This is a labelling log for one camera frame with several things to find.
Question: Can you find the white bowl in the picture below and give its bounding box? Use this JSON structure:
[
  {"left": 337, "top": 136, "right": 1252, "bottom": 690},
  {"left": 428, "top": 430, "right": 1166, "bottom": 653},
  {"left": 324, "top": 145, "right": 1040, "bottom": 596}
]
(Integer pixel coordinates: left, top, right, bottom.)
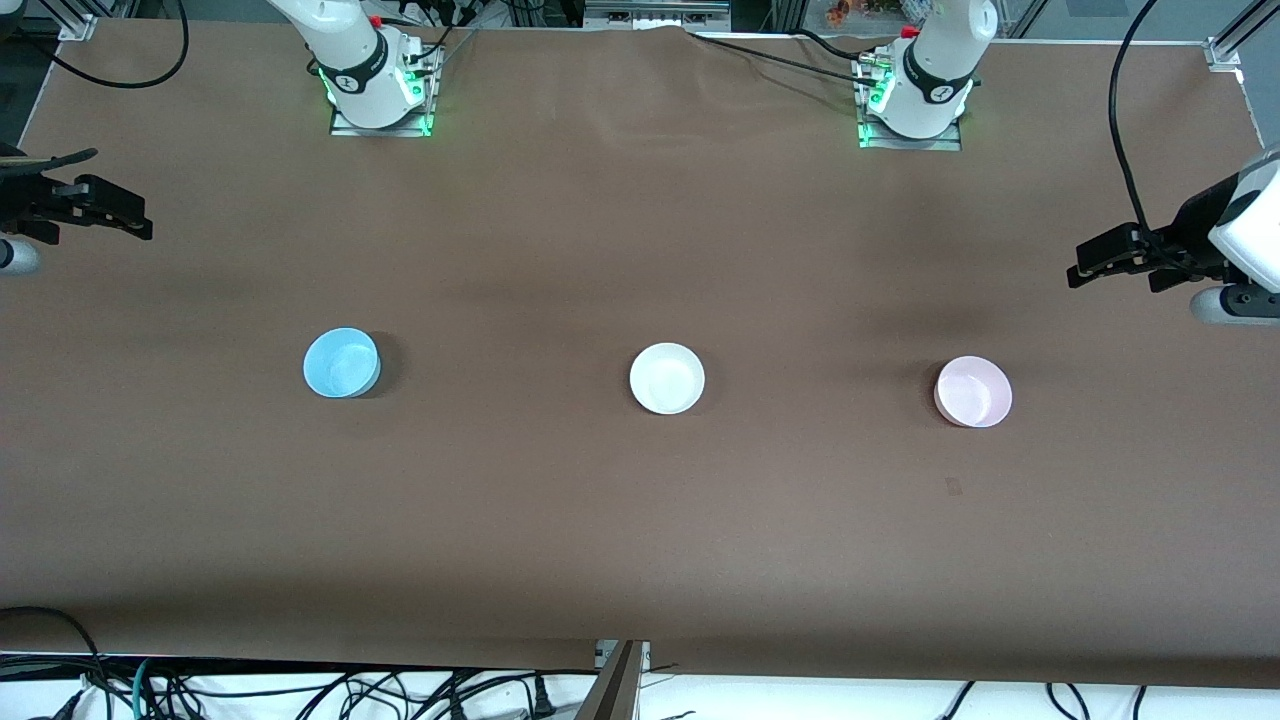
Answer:
[{"left": 629, "top": 342, "right": 706, "bottom": 415}]

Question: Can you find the brown table cover sheet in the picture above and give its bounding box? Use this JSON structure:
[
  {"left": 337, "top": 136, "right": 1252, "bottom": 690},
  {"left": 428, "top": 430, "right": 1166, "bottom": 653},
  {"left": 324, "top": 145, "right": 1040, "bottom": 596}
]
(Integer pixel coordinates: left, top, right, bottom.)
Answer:
[{"left": 0, "top": 18, "right": 1280, "bottom": 691}]

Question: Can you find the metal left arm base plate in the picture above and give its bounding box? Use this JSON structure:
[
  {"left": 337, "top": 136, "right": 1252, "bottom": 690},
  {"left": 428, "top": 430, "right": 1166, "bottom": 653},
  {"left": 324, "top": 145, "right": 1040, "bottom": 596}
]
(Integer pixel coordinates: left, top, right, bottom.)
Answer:
[{"left": 855, "top": 55, "right": 963, "bottom": 151}]

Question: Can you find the pink bowl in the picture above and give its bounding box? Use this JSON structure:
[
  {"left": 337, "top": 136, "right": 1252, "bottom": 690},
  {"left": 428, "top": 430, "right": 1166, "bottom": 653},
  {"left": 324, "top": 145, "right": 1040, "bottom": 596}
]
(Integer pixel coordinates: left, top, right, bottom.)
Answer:
[{"left": 934, "top": 356, "right": 1013, "bottom": 429}]

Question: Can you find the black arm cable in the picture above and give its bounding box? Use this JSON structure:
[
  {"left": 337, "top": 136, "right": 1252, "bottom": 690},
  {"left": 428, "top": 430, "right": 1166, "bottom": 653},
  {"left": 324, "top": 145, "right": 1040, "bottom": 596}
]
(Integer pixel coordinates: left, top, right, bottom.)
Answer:
[
  {"left": 1110, "top": 0, "right": 1166, "bottom": 246},
  {"left": 40, "top": 0, "right": 189, "bottom": 90}
]

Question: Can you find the thick black cable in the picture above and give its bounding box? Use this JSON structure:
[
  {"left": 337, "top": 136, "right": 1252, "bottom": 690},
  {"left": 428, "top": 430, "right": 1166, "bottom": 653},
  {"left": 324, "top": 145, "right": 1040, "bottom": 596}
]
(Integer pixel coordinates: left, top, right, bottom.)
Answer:
[{"left": 0, "top": 606, "right": 113, "bottom": 720}]

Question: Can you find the aluminium corner profile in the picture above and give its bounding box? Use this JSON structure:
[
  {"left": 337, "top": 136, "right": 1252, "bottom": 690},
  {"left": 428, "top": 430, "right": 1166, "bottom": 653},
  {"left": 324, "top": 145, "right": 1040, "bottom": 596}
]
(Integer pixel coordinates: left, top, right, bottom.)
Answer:
[
  {"left": 1205, "top": 0, "right": 1280, "bottom": 71},
  {"left": 55, "top": 0, "right": 101, "bottom": 41}
]

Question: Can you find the grey metal box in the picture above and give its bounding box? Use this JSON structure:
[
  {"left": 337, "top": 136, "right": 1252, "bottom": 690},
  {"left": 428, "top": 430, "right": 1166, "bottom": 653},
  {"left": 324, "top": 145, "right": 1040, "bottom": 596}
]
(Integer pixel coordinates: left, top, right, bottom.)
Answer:
[{"left": 583, "top": 0, "right": 733, "bottom": 31}]

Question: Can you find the short black cable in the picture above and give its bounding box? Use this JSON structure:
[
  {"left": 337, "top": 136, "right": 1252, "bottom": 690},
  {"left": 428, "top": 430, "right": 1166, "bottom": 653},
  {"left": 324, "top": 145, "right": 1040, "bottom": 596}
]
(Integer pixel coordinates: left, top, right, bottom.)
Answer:
[{"left": 790, "top": 28, "right": 876, "bottom": 61}]

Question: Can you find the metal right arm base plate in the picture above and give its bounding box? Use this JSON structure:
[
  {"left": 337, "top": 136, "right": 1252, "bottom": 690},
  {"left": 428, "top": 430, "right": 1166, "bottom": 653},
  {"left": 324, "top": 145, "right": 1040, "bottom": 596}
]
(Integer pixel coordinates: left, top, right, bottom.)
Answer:
[{"left": 330, "top": 40, "right": 441, "bottom": 138}]

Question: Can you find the long black cable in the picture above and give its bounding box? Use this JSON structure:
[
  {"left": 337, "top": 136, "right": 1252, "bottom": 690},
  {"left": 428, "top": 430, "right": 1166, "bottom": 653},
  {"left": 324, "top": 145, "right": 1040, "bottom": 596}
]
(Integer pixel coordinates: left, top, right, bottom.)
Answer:
[{"left": 685, "top": 30, "right": 881, "bottom": 86}]

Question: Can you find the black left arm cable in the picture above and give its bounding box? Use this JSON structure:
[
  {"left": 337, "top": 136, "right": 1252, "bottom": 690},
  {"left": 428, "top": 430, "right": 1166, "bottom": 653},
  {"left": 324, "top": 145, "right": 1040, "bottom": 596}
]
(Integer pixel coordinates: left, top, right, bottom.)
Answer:
[{"left": 1110, "top": 0, "right": 1166, "bottom": 246}]

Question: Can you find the aluminium profile bar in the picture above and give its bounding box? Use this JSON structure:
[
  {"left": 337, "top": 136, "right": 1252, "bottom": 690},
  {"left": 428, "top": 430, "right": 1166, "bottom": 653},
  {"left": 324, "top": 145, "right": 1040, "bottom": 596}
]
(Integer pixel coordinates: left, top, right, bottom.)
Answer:
[{"left": 575, "top": 640, "right": 646, "bottom": 720}]

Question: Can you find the blue bowl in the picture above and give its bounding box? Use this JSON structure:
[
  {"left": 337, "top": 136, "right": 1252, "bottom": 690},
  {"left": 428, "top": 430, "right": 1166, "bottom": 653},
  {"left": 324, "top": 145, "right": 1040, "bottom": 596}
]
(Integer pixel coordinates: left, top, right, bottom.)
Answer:
[{"left": 303, "top": 327, "right": 382, "bottom": 399}]

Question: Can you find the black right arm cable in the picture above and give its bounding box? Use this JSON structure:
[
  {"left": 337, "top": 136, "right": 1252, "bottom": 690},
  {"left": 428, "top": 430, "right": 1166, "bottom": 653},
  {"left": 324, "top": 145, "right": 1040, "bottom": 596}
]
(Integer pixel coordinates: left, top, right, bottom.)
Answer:
[{"left": 40, "top": 0, "right": 189, "bottom": 90}]

